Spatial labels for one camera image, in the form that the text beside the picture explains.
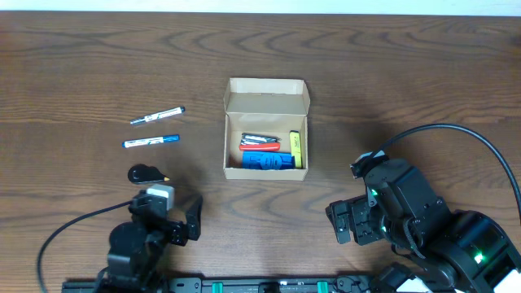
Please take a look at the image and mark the red handled pliers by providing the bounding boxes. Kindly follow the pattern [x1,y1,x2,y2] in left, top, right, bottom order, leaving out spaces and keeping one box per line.
[239,133,281,151]

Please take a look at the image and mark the blue capped white marker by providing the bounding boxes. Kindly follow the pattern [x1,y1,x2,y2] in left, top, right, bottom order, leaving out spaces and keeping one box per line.
[121,134,180,149]

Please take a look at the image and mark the blue plastic tool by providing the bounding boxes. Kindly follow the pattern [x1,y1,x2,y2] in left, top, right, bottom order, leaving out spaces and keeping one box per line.
[242,151,295,170]

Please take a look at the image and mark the yellow highlighter pen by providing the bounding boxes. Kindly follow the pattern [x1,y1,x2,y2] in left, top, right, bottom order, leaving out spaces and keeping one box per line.
[289,130,303,169]

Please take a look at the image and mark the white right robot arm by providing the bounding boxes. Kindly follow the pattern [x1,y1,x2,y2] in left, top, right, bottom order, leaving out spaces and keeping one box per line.
[326,195,520,292]

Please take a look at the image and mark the open cardboard box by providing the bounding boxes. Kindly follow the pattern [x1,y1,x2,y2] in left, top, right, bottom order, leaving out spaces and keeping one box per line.
[223,77,310,181]

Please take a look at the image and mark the black capped white marker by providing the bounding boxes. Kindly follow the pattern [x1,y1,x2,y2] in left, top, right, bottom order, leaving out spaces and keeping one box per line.
[129,107,186,125]

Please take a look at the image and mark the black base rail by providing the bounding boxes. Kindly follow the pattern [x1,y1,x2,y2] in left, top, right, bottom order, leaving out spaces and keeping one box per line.
[61,275,432,293]

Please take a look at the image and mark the black correction tape dispenser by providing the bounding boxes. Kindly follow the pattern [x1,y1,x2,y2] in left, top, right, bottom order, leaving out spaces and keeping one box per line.
[127,164,169,185]

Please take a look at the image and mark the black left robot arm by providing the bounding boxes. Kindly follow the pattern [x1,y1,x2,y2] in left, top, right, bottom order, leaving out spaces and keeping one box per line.
[100,190,203,292]

